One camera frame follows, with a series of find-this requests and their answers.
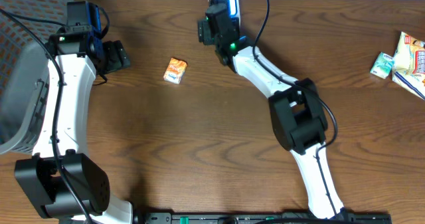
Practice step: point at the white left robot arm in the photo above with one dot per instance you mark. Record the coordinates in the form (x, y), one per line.
(60, 180)

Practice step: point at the yellow snack bag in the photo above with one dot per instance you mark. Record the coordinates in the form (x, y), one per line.
(408, 68)

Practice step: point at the orange tissue pack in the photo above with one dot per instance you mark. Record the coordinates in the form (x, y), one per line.
(175, 71)

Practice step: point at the grey plastic shopping basket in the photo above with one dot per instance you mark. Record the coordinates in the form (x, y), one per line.
(24, 72)

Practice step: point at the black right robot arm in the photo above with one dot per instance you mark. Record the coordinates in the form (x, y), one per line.
(298, 115)

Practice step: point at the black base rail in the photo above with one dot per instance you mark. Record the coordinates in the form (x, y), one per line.
(243, 218)

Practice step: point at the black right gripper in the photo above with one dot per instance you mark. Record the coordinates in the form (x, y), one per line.
(202, 34)

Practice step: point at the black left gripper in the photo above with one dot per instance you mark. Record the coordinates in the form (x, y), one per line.
(111, 56)

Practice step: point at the teal tissue pack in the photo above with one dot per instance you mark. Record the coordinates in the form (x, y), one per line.
(382, 66)

